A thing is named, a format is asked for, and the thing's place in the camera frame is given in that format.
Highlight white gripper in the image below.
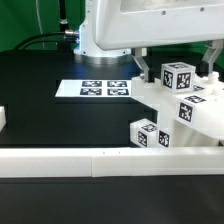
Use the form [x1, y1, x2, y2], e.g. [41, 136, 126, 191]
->
[93, 0, 224, 83]

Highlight white chair back frame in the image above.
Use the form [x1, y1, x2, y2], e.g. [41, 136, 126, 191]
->
[131, 72, 224, 140]

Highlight white chair seat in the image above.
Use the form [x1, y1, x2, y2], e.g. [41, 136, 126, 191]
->
[167, 116, 224, 147]

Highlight white front fence bar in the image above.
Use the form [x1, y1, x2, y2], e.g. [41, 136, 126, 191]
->
[0, 147, 224, 178]

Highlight white base tag plate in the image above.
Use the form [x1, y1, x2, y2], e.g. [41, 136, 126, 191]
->
[55, 80, 131, 98]

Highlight black pole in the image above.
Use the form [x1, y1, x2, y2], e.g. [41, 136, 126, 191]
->
[58, 0, 68, 32]

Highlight white left fence piece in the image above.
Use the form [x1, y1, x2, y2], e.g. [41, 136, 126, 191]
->
[0, 106, 6, 132]

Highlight black cable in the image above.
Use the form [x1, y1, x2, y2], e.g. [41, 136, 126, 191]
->
[13, 29, 81, 51]

